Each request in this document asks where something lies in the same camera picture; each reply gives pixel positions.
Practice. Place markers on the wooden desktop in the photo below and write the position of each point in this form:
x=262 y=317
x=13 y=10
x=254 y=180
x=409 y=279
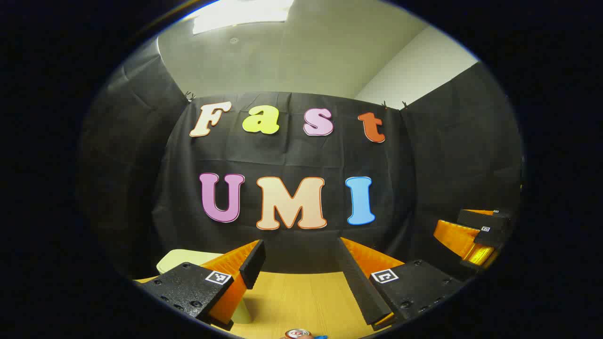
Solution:
x=301 y=301

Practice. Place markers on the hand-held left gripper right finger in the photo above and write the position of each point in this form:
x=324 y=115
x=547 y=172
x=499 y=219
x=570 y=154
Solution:
x=362 y=287

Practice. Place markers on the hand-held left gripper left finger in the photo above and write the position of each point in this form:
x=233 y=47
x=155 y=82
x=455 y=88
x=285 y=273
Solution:
x=253 y=263

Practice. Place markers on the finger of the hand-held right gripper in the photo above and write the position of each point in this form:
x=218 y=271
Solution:
x=492 y=237
x=476 y=219

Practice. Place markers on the red pop can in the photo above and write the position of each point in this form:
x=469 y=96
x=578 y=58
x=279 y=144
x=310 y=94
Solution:
x=297 y=334

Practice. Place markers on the rectangular ceiling light panel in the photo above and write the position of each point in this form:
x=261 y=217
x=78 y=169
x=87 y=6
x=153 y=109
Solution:
x=235 y=14

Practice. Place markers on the black backdrop cloth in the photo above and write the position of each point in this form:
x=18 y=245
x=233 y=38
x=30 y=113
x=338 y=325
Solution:
x=292 y=160

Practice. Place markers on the green desktop garbage bin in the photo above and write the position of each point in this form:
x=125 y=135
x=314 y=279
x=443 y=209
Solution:
x=181 y=259

